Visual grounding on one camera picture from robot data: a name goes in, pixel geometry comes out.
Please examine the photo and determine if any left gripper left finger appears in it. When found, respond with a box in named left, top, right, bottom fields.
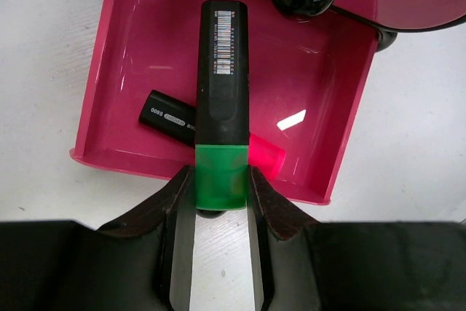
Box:
left=1, top=166, right=196, bottom=310

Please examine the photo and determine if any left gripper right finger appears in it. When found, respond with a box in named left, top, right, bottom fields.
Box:
left=247, top=167, right=465, bottom=310

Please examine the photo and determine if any pink highlighter marker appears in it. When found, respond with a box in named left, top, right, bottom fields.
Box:
left=138, top=90, right=286, bottom=180

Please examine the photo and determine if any green highlighter marker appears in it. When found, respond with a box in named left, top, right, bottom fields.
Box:
left=194, top=0, right=250, bottom=212

